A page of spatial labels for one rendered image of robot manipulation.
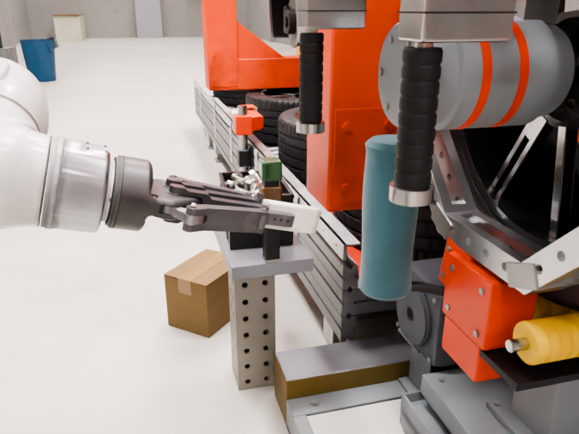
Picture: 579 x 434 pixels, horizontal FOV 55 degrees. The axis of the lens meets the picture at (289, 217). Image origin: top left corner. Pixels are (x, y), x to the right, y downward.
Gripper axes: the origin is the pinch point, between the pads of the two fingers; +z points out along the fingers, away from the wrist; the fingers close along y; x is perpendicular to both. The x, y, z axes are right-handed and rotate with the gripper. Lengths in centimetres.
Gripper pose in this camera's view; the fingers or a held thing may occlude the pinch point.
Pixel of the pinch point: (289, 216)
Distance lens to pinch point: 64.1
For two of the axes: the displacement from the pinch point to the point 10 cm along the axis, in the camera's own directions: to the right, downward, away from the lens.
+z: 9.1, 1.3, 4.0
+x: -2.5, 9.3, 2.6
